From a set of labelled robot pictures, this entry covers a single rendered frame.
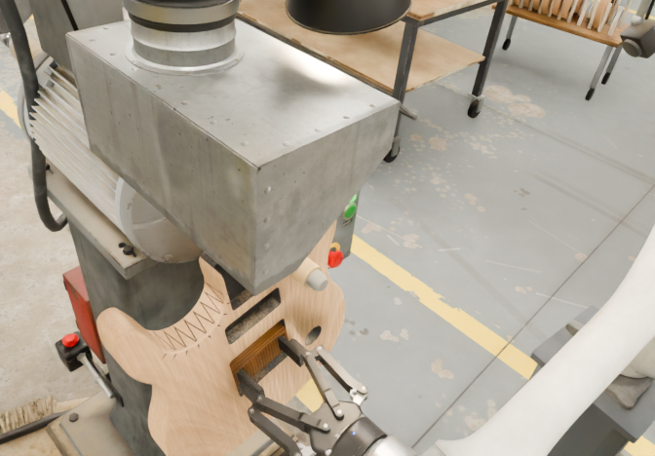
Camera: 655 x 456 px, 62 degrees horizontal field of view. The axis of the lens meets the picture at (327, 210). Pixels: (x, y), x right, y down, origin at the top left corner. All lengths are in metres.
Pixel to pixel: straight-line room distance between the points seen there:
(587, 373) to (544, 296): 2.05
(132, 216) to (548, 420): 0.55
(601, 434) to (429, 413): 0.78
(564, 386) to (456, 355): 1.71
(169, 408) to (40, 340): 1.63
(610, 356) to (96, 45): 0.62
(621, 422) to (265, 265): 1.09
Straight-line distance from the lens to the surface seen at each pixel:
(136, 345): 0.63
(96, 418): 1.75
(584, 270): 2.91
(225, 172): 0.45
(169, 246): 0.84
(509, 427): 0.57
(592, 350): 0.66
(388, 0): 0.59
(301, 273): 0.70
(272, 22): 3.79
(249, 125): 0.46
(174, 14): 0.52
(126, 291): 1.08
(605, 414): 1.44
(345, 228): 1.13
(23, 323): 2.44
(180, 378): 0.73
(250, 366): 0.82
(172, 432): 0.80
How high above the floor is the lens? 1.76
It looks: 39 degrees down
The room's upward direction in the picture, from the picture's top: 7 degrees clockwise
